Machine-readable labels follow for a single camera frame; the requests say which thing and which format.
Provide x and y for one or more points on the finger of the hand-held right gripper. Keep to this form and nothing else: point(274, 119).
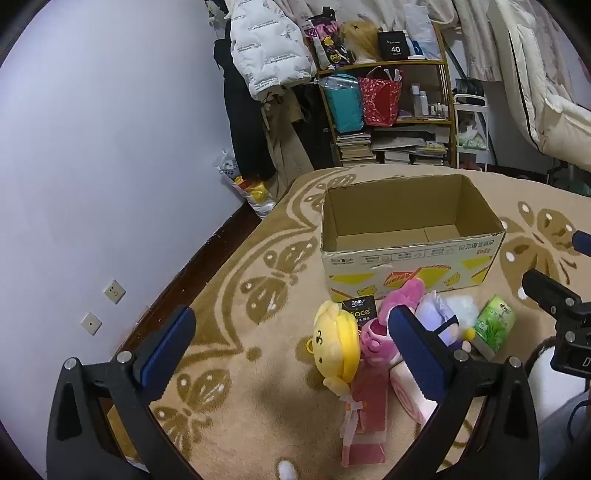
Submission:
point(549, 290)
point(582, 242)

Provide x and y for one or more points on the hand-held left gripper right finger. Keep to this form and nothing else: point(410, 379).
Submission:
point(415, 355)

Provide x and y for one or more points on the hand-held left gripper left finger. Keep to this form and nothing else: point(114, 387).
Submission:
point(168, 355)

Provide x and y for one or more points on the pink swirl roll cushion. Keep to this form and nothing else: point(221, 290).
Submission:
point(404, 387)

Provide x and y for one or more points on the pink plush toy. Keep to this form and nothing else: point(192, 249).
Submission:
point(376, 337)

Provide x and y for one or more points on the purple and white plush toy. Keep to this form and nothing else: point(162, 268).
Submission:
point(434, 314)

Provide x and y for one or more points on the green tissue pack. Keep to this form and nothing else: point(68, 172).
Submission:
point(496, 323)

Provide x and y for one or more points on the white fluffy toy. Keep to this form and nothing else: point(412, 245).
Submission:
point(464, 309)

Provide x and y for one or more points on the pink ribboned packet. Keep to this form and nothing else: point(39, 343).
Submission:
point(369, 415)

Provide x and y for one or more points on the yellow plush toy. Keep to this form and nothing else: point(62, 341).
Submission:
point(337, 341)

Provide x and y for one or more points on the cardboard box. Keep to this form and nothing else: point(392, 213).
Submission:
point(369, 272)

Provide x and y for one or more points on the white and brown furry plush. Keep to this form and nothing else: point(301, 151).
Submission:
point(554, 387)

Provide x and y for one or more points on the black packet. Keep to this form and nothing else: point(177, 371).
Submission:
point(358, 308)

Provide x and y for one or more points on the person's grey trouser leg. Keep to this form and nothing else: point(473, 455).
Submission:
point(568, 454)

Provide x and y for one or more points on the pale green bundle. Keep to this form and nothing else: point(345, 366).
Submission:
point(471, 138)

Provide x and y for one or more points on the white furry object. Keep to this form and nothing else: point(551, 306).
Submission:
point(286, 470)

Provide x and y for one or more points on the white duvet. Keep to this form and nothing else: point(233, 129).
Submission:
point(545, 69)

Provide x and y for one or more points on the white trolley cart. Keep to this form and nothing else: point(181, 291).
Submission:
point(471, 99)

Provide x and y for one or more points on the clear plastic bag of toys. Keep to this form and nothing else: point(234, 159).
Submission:
point(251, 194)

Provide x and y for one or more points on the black case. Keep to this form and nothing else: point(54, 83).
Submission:
point(468, 86)

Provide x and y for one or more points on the pile of books and magazines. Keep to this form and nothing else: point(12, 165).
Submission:
point(406, 150)

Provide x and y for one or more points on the stack of books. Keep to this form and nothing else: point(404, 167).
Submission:
point(353, 147)

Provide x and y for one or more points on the row of cosmetic bottles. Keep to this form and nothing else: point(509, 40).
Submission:
point(415, 101)

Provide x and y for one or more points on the dark hanging garment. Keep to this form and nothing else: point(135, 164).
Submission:
point(318, 138)

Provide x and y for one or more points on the black coat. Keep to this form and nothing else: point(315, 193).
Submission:
point(244, 129)

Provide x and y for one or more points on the beige trousers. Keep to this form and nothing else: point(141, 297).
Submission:
point(286, 147)

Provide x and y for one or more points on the red patterned bag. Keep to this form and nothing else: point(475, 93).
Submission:
point(378, 101)

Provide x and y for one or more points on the teal bag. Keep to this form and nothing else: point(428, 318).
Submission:
point(344, 106)

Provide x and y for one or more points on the wooden shelf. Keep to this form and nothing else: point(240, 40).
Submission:
point(383, 66)

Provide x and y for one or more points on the white plastic bag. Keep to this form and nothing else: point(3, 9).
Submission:
point(422, 27)

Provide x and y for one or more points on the black box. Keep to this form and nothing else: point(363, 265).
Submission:
point(393, 46)

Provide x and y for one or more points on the blonde wig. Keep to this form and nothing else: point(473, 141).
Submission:
point(364, 39)

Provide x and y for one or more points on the white puffer jacket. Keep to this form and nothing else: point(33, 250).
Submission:
point(268, 50)

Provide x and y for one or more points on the printed tote bag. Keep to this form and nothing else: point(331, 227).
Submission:
point(328, 46)

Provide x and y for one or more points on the white wall socket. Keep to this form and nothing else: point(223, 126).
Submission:
point(114, 291)
point(90, 323)

